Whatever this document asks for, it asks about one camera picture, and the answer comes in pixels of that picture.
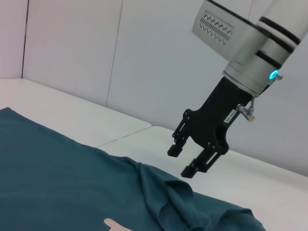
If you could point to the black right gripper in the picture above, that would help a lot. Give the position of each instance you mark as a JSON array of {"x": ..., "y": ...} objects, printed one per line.
[{"x": 211, "y": 120}]

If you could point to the teal shirt with FREE print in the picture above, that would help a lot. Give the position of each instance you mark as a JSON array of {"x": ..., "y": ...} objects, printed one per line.
[{"x": 72, "y": 173}]

